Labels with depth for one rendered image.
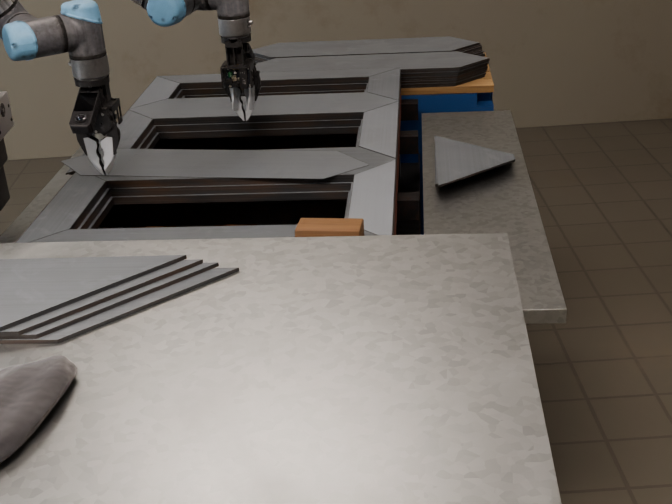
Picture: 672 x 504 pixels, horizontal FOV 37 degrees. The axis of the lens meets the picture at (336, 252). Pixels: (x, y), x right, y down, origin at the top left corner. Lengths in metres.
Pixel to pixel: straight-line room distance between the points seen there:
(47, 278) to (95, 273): 0.06
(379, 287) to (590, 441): 1.59
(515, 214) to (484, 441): 1.29
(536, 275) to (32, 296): 1.04
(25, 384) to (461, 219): 1.31
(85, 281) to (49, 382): 0.25
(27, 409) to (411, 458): 0.41
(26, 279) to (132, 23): 3.66
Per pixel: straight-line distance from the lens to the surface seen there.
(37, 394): 1.13
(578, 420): 2.89
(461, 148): 2.55
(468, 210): 2.28
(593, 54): 5.15
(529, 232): 2.18
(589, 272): 3.69
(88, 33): 2.09
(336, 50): 3.32
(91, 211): 2.18
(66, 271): 1.39
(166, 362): 1.19
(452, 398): 1.08
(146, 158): 2.40
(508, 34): 5.02
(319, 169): 2.23
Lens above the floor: 1.66
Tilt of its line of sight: 26 degrees down
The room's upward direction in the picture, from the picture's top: 4 degrees counter-clockwise
